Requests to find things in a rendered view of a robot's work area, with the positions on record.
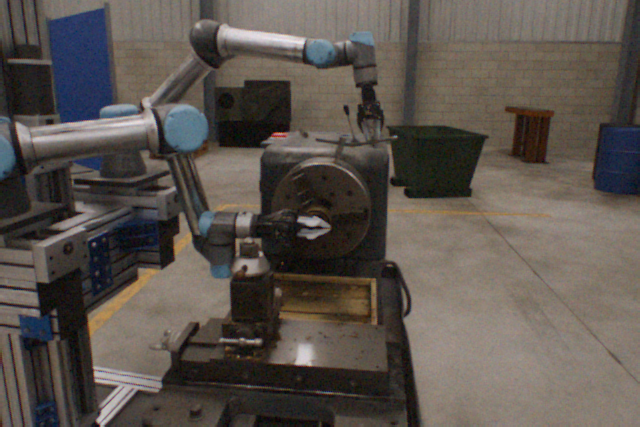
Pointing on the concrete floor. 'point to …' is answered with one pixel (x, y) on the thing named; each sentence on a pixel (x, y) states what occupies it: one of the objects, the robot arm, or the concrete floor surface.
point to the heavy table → (531, 132)
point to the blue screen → (83, 69)
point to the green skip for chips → (434, 160)
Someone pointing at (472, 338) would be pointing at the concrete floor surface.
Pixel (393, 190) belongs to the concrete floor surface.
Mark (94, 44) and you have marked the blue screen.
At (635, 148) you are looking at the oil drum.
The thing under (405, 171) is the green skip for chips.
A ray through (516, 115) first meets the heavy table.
